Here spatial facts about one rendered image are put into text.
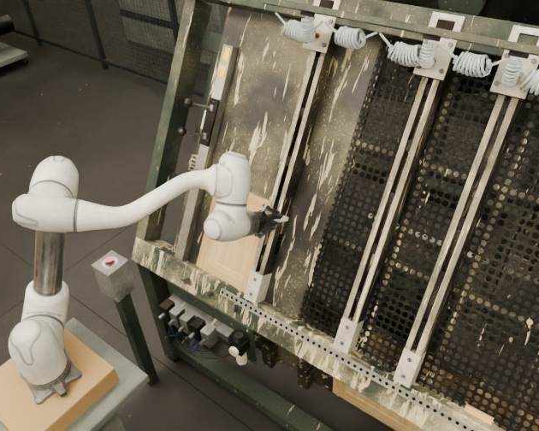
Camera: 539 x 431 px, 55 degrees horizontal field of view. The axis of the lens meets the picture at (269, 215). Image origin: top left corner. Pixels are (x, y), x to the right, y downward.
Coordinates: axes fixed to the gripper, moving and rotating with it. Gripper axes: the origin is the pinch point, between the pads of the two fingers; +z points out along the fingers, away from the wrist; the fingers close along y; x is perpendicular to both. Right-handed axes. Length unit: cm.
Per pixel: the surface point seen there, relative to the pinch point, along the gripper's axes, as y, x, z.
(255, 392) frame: -100, 9, 40
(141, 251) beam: -43, 69, 3
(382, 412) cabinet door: -79, -50, 49
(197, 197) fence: -7.5, 45.3, 4.1
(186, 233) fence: -25, 46, 4
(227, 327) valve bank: -56, 14, 5
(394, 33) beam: 73, -23, -1
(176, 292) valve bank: -54, 45, 5
